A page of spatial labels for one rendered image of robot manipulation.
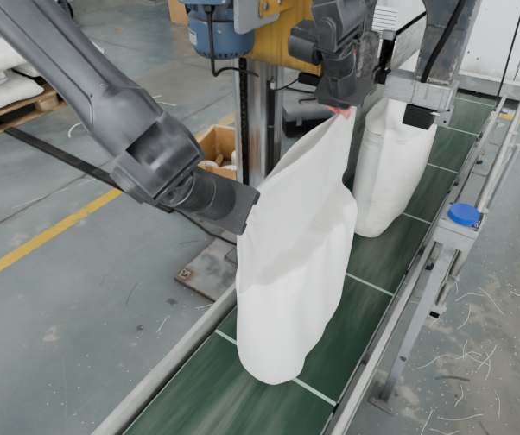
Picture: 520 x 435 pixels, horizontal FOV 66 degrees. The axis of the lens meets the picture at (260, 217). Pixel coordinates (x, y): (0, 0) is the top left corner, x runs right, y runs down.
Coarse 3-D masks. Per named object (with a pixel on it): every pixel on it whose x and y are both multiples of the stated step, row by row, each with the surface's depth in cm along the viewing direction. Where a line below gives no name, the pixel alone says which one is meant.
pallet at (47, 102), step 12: (48, 84) 321; (36, 96) 301; (48, 96) 306; (0, 108) 285; (12, 108) 287; (36, 108) 310; (48, 108) 310; (12, 120) 298; (24, 120) 298; (0, 132) 286
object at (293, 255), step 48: (336, 144) 89; (288, 192) 72; (336, 192) 97; (240, 240) 65; (288, 240) 81; (336, 240) 89; (240, 288) 72; (288, 288) 78; (336, 288) 103; (240, 336) 94; (288, 336) 86
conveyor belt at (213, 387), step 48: (432, 192) 169; (384, 240) 147; (384, 288) 130; (336, 336) 116; (192, 384) 105; (240, 384) 105; (288, 384) 105; (336, 384) 105; (144, 432) 96; (192, 432) 96; (240, 432) 96; (288, 432) 96
